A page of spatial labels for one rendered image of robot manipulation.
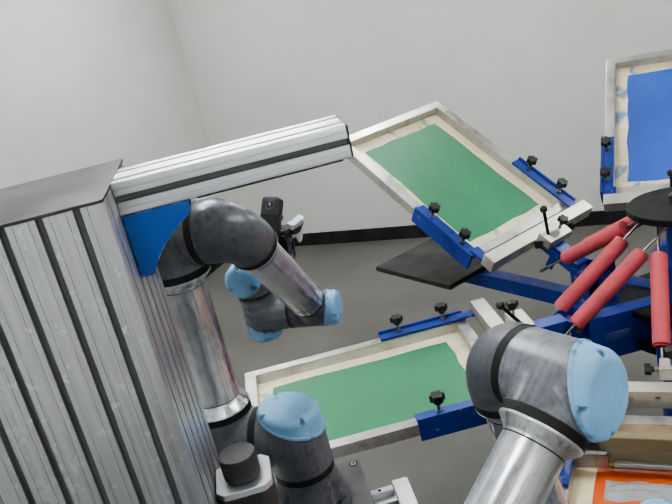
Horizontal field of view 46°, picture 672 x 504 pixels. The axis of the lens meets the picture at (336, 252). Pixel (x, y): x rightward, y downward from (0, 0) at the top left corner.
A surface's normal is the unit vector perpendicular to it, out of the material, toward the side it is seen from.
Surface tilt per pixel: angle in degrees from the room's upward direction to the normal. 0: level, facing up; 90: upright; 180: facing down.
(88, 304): 90
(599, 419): 86
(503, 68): 90
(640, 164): 32
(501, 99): 90
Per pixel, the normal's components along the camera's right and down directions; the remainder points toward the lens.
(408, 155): 0.13, -0.70
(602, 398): 0.66, 0.04
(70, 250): 0.15, 0.31
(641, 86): -0.38, -0.57
